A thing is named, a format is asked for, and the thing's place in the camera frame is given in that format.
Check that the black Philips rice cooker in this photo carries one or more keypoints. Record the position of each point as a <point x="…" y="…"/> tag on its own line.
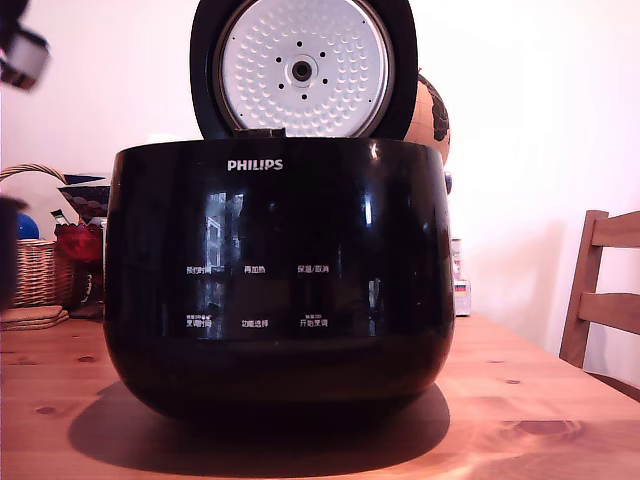
<point x="280" y="280"/>

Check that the dark patterned paper gift bag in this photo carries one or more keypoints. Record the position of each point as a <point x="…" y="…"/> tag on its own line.
<point x="87" y="200"/>

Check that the wooden chair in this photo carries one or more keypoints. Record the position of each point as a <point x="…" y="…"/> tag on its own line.
<point x="600" y="300"/>

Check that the stack of cork coasters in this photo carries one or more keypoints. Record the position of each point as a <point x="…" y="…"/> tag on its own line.
<point x="32" y="318"/>

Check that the red glass jar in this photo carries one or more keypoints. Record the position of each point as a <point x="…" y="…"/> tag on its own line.
<point x="80" y="242"/>

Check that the black rice cooker lid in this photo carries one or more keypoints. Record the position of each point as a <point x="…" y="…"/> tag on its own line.
<point x="305" y="65"/>

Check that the grey cardboard box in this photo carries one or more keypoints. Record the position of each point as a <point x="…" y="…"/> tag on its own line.
<point x="462" y="299"/>

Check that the green and white packet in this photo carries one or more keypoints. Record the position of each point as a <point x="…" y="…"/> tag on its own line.
<point x="59" y="217"/>

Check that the blue ball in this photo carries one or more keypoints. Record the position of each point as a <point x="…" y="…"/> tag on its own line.
<point x="27" y="227"/>

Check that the cork globe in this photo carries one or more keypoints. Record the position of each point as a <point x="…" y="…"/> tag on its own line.
<point x="431" y="115"/>

